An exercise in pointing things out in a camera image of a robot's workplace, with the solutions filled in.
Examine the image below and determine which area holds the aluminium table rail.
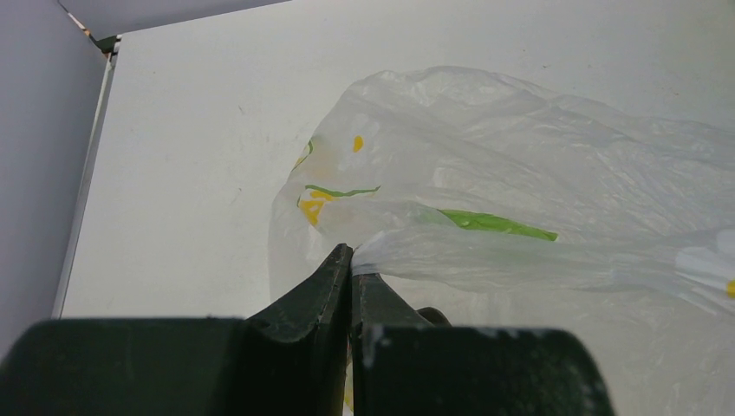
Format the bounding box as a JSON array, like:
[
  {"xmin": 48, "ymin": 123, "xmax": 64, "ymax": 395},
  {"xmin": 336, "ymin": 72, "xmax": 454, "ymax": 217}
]
[{"xmin": 51, "ymin": 35, "xmax": 122, "ymax": 318}]

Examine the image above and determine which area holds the clear plastic bag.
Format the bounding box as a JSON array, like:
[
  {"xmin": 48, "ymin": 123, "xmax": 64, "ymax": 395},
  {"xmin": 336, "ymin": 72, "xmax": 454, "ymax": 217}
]
[{"xmin": 269, "ymin": 67, "xmax": 734, "ymax": 415}]

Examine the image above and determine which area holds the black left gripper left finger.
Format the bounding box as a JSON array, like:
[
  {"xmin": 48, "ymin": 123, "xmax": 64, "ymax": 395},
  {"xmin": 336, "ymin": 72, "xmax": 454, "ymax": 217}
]
[{"xmin": 1, "ymin": 244, "xmax": 353, "ymax": 415}]

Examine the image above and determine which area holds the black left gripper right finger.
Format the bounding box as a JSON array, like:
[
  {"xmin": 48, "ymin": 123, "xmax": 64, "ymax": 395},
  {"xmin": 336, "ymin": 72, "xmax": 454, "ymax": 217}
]
[{"xmin": 351, "ymin": 274, "xmax": 614, "ymax": 415}]

